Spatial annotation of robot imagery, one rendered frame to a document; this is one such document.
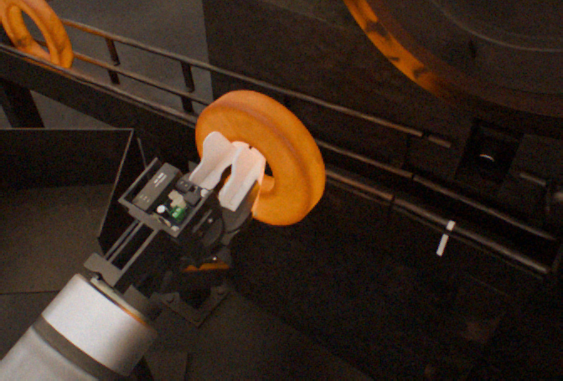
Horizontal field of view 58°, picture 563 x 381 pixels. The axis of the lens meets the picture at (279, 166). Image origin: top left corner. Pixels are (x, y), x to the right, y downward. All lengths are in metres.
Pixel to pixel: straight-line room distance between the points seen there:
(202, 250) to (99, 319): 0.10
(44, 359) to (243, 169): 0.23
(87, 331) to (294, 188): 0.23
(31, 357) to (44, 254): 0.38
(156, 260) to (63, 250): 0.37
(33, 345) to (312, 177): 0.28
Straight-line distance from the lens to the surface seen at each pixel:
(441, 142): 0.70
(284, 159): 0.50
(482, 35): 0.42
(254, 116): 0.49
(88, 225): 0.83
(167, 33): 2.51
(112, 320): 0.44
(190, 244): 0.45
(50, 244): 0.83
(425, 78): 0.56
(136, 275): 0.45
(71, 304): 0.45
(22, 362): 0.46
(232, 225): 0.49
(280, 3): 0.75
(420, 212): 0.67
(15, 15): 1.23
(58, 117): 2.11
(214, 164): 0.52
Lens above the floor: 1.20
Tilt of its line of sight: 44 degrees down
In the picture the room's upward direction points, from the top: straight up
